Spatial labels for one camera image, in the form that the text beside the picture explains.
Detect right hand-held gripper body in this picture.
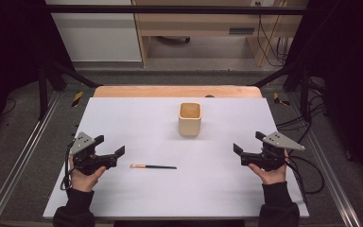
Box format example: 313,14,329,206
241,131,306,173

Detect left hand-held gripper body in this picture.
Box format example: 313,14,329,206
70,131,118,176

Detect black-handled makeup brush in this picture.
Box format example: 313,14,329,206
130,163,178,170

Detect beige square cup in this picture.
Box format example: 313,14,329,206
178,101,203,138

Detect person's right hand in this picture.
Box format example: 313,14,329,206
248,148,290,186

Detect person's left hand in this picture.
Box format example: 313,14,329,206
68,155,108,193

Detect yellow black tape strip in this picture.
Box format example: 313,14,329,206
272,92,291,107
71,91,85,108

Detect light wooden table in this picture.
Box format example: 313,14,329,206
93,85,264,99

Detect white cabinet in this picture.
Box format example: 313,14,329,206
44,0,143,62

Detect black curtain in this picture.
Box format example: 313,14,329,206
0,0,76,149
284,0,363,193

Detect wooden desk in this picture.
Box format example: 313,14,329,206
131,0,310,68

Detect bundle of black floor cables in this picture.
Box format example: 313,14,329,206
275,77,327,131

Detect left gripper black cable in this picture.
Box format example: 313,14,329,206
59,139,78,192

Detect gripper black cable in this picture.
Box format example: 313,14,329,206
59,139,78,192
285,153,326,195

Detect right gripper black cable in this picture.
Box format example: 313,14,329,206
285,153,326,195

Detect black frame strut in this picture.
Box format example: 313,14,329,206
251,60,314,123
37,60,104,121

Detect aluminium floor rail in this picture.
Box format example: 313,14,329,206
286,92,363,227
0,90,62,227

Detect hanging black cables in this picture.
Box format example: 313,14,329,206
255,1,293,67

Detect black horizontal frame bar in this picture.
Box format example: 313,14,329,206
43,4,308,16

